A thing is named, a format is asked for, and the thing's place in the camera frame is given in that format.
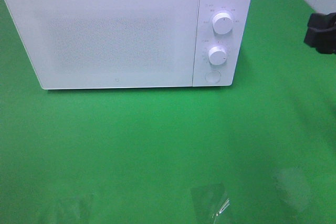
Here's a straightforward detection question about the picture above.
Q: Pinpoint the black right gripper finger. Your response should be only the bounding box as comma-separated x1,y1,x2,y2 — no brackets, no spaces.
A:
304,27,335,54
308,12,336,29

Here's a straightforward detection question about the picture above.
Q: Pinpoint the white microwave knob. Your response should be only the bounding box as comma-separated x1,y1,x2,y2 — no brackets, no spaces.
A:
208,46,227,66
212,10,234,35

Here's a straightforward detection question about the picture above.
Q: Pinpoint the round white door button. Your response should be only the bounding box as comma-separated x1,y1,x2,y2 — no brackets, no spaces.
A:
205,71,221,84

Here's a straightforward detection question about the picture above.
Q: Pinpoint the white microwave door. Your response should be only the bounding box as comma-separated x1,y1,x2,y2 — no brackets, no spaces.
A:
5,0,198,89

